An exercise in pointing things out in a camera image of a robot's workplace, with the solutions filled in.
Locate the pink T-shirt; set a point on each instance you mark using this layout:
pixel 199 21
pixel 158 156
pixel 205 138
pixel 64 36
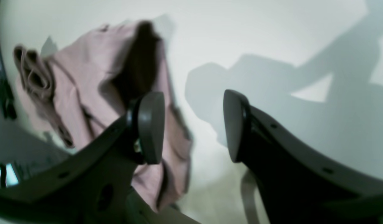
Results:
pixel 80 90

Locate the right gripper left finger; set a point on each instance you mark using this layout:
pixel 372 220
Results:
pixel 92 186

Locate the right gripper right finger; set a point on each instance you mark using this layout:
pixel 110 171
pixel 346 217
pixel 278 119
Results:
pixel 298 185

